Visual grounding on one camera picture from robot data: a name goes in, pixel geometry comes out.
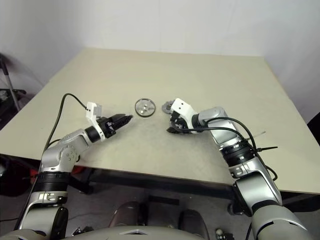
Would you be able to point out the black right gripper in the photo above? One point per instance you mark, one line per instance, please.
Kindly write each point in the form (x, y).
(178, 120)

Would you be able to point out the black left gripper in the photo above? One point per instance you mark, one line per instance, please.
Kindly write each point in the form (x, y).
(107, 127)

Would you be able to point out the grey spoked rotor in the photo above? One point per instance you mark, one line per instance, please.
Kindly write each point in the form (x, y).
(166, 107)

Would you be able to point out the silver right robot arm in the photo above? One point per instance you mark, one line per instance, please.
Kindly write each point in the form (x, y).
(260, 185)

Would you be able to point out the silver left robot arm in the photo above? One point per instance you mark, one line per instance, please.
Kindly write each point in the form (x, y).
(63, 150)

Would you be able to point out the round silver motor housing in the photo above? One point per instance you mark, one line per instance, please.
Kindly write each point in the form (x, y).
(145, 108)

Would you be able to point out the black caster wheel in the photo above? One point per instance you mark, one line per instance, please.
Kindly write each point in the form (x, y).
(236, 208)

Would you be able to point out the red object under table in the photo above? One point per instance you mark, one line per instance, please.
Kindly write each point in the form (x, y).
(33, 172)

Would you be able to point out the grey robot torso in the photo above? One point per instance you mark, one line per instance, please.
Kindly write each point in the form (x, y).
(150, 235)

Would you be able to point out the small white-black floor device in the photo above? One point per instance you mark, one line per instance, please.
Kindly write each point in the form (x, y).
(221, 233)

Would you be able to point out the black low shelf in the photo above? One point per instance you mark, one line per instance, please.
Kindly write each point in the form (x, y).
(10, 105)

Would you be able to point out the black floor clutter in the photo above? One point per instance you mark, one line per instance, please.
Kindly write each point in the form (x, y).
(83, 231)

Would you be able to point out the silver tripod pole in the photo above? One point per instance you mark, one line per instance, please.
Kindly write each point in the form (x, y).
(10, 86)

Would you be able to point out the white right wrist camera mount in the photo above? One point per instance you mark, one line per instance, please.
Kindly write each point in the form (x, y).
(181, 106)

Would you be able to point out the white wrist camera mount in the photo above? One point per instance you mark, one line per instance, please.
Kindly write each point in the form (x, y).
(93, 110)
(181, 106)

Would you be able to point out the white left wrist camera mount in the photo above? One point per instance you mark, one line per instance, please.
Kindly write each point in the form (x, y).
(93, 110)

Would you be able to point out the black table frame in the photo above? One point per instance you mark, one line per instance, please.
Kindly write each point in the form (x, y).
(175, 178)

